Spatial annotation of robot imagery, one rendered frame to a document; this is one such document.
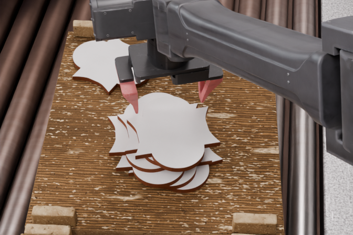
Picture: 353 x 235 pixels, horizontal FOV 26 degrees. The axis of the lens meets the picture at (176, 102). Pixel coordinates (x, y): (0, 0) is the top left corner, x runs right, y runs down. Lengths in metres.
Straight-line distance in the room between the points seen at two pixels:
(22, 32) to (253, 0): 0.42
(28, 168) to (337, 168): 0.46
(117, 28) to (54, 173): 0.27
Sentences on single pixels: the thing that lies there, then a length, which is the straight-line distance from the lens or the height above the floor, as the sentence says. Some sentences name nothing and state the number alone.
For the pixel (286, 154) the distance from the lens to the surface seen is 1.22.
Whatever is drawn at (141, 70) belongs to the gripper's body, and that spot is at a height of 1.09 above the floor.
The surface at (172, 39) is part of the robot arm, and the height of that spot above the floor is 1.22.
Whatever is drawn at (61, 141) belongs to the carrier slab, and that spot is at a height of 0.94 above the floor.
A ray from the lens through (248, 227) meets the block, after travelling 1.03.
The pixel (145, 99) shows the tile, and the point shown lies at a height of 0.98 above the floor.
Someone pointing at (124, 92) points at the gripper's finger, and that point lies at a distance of 1.03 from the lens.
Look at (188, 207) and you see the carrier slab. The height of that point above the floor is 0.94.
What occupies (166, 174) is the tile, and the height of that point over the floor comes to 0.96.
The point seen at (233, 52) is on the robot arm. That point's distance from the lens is 0.73.
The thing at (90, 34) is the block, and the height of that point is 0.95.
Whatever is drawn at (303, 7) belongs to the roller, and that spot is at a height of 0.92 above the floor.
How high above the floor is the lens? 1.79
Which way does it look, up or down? 45 degrees down
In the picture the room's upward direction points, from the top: straight up
